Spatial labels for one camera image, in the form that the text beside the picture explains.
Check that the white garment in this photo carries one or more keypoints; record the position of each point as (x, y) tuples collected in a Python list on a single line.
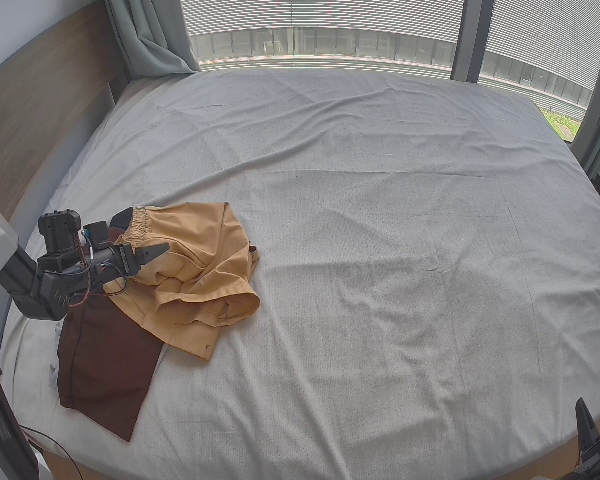
[(54, 374)]

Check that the black garment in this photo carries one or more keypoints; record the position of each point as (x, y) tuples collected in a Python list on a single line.
[(122, 218)]

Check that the brown shorts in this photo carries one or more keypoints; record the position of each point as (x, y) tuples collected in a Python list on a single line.
[(110, 368)]

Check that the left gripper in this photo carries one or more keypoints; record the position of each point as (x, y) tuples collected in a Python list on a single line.
[(120, 263)]

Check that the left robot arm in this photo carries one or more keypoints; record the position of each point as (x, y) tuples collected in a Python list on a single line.
[(40, 293)]

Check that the bed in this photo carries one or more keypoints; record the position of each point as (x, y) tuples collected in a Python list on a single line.
[(360, 208)]

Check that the tan shorts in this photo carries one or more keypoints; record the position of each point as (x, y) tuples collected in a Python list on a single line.
[(205, 268)]

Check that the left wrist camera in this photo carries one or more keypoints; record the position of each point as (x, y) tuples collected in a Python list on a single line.
[(99, 233)]

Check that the window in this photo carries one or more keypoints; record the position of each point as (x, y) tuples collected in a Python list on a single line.
[(330, 8)]

